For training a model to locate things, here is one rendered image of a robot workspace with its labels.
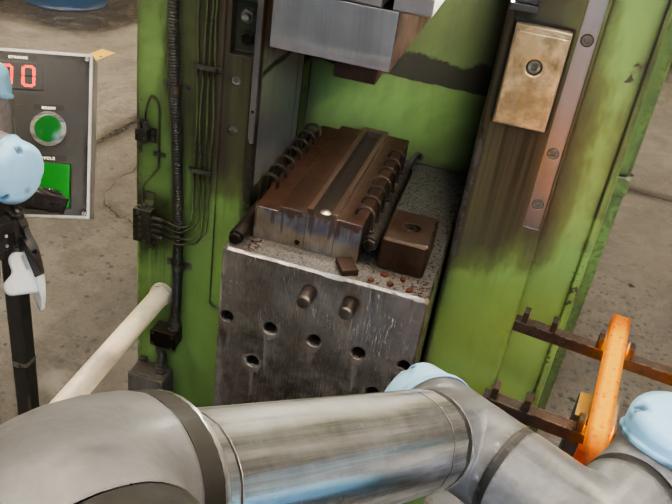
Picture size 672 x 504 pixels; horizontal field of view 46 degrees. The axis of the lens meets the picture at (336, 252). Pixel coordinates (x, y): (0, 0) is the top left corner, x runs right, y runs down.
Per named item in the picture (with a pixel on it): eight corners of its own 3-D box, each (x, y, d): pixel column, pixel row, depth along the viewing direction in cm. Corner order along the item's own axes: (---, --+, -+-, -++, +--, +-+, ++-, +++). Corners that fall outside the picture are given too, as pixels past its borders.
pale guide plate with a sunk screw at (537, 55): (544, 133, 133) (573, 34, 124) (491, 122, 135) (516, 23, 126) (544, 129, 135) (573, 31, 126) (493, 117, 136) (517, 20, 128)
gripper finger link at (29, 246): (24, 281, 114) (-2, 226, 113) (34, 276, 116) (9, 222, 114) (39, 276, 111) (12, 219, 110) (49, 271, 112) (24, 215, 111)
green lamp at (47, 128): (56, 146, 131) (54, 122, 129) (31, 140, 132) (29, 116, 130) (66, 140, 134) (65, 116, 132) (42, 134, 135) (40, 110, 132)
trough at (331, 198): (335, 222, 139) (336, 215, 138) (307, 215, 140) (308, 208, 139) (387, 138, 174) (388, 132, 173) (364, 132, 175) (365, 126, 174)
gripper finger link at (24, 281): (13, 323, 112) (-15, 263, 110) (48, 306, 116) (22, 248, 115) (23, 320, 110) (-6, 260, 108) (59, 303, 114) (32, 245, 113)
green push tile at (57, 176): (69, 208, 133) (70, 163, 132) (22, 207, 131) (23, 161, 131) (70, 208, 134) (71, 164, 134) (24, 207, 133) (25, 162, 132)
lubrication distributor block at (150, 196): (157, 259, 167) (158, 202, 160) (131, 252, 168) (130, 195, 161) (165, 251, 170) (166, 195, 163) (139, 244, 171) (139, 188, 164)
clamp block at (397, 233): (422, 280, 139) (429, 249, 136) (375, 268, 141) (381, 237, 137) (433, 248, 150) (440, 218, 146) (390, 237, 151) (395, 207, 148)
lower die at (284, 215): (356, 262, 141) (363, 222, 137) (252, 235, 145) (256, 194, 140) (403, 171, 177) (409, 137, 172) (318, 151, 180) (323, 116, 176)
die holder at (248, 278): (386, 482, 157) (429, 301, 134) (210, 427, 164) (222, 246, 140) (433, 327, 204) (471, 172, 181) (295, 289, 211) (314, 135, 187)
